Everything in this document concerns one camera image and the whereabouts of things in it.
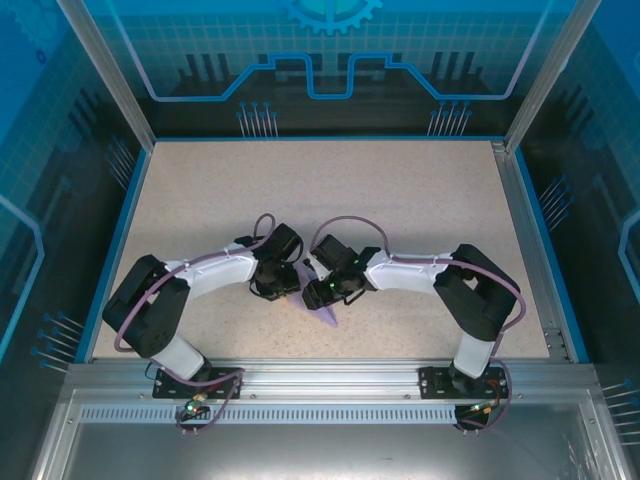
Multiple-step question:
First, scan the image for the purple cloth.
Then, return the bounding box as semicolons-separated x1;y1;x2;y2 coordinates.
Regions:
286;262;341;331

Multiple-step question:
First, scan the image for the grey metal tray sheet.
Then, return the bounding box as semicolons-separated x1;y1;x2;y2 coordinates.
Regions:
29;389;629;480

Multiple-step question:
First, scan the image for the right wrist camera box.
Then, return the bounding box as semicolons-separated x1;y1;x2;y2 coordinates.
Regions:
303;253;329;282

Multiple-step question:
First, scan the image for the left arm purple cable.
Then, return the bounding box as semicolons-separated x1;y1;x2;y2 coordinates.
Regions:
113;212;279;437

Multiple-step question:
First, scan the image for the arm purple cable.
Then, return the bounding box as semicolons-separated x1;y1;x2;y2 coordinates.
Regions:
113;212;279;437
312;214;526;434

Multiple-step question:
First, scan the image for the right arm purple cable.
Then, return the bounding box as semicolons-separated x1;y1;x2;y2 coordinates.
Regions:
312;214;526;434

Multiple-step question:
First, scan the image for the long aluminium mounting rail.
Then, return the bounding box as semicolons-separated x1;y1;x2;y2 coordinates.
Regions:
67;357;599;401

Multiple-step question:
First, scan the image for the slotted aluminium cable duct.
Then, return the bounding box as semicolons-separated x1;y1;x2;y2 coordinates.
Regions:
78;405;459;425

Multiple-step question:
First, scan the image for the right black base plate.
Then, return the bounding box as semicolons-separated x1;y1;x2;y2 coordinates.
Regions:
418;364;507;401

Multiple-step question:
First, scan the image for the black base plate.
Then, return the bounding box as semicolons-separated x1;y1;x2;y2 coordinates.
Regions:
418;364;507;401
152;366;244;400

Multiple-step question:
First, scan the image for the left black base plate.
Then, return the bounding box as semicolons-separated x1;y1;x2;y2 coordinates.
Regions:
152;366;244;400

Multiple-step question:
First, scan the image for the aluminium side rail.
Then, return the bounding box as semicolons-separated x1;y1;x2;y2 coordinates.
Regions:
490;140;572;362

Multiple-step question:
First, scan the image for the aluminium frame post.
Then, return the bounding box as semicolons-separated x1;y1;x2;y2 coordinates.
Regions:
503;0;605;154
53;0;157;151

